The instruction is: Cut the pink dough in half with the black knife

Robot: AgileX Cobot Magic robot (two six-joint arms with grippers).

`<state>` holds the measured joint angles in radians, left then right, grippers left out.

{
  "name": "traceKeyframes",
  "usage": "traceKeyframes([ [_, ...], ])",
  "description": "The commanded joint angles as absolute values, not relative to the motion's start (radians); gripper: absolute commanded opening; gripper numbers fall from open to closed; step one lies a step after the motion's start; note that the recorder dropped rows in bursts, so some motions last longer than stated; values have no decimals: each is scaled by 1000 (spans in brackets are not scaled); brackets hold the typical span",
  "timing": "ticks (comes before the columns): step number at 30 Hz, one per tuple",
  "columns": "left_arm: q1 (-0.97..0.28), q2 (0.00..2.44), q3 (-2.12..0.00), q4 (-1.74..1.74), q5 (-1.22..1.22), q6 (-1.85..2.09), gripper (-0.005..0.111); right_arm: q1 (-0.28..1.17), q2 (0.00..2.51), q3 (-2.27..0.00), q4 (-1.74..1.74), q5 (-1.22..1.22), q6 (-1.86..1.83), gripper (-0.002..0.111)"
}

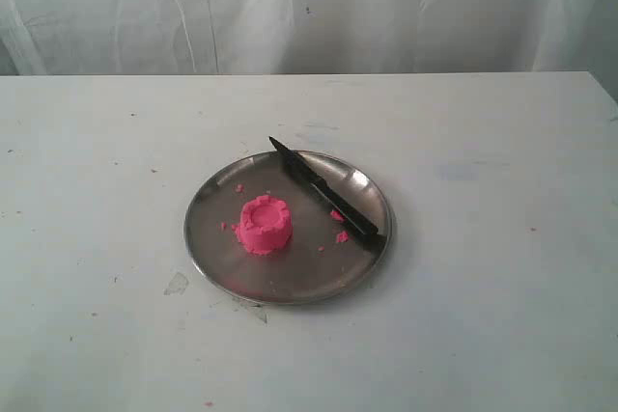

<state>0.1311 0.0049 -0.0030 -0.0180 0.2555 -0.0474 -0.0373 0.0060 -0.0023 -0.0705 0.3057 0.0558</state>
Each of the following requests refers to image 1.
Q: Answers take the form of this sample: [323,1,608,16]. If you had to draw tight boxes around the black knife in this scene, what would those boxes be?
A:
[268,136,387,249]

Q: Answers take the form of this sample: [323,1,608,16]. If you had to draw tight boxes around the pink clay lump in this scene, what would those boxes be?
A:
[235,195,293,256]

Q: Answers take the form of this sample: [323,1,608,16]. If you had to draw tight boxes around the pink crumb near knife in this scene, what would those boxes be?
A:
[330,209,345,223]

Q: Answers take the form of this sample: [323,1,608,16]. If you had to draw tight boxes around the pink crumb right lower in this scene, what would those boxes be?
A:
[335,231,349,243]

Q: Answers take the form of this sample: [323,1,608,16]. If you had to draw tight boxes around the round steel plate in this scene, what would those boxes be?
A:
[184,151,393,305]

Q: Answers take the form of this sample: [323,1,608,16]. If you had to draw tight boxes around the white backdrop curtain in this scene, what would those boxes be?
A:
[1,0,617,76]

